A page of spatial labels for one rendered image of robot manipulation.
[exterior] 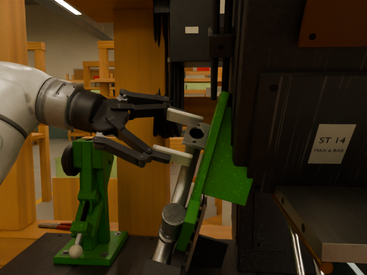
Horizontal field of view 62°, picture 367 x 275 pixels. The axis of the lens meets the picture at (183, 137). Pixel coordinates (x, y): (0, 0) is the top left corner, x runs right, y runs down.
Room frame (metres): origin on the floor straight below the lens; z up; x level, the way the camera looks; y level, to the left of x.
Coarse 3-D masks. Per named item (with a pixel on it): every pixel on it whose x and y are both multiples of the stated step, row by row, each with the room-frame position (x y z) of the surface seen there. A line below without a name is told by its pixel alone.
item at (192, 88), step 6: (186, 72) 7.38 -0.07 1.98; (192, 72) 7.37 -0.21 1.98; (198, 72) 7.36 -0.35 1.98; (204, 72) 7.35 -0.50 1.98; (210, 72) 7.34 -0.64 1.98; (192, 84) 7.43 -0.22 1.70; (198, 84) 7.43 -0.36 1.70; (204, 84) 7.43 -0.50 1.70; (210, 84) 7.42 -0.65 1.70; (186, 90) 7.42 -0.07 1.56; (192, 90) 7.41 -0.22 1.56; (198, 90) 7.40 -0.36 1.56; (204, 90) 7.39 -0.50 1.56
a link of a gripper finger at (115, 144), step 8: (96, 136) 0.52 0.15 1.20; (104, 144) 0.52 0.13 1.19; (112, 144) 0.51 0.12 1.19; (120, 144) 0.52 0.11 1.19; (112, 152) 0.53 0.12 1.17; (120, 152) 0.51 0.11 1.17; (128, 152) 0.51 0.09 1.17; (136, 152) 0.51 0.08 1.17; (128, 160) 0.52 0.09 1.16; (136, 160) 0.51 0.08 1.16; (144, 160) 0.50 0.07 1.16
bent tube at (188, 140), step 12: (192, 120) 0.56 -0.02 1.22; (192, 132) 0.56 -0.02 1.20; (204, 132) 0.54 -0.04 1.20; (192, 144) 0.52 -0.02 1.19; (204, 144) 0.52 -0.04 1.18; (180, 168) 0.61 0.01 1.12; (192, 168) 0.59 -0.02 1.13; (180, 180) 0.60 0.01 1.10; (180, 192) 0.59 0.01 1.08; (180, 204) 0.58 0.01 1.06; (156, 252) 0.51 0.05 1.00; (168, 252) 0.51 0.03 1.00; (168, 264) 0.50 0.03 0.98
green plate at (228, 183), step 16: (224, 96) 0.45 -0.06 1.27; (224, 112) 0.46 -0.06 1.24; (224, 128) 0.46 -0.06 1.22; (208, 144) 0.45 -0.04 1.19; (224, 144) 0.46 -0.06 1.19; (208, 160) 0.45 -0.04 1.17; (224, 160) 0.46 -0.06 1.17; (208, 176) 0.46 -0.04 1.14; (224, 176) 0.46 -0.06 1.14; (240, 176) 0.46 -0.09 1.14; (192, 192) 0.52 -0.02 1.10; (208, 192) 0.46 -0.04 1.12; (224, 192) 0.46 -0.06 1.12; (240, 192) 0.46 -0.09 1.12
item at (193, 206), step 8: (192, 200) 0.45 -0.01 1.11; (200, 200) 0.45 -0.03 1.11; (192, 208) 0.44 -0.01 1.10; (192, 216) 0.43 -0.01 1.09; (184, 224) 0.43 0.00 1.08; (192, 224) 0.42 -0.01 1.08; (184, 232) 0.44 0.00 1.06; (184, 240) 0.46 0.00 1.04; (176, 248) 0.48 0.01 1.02; (184, 248) 0.48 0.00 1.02
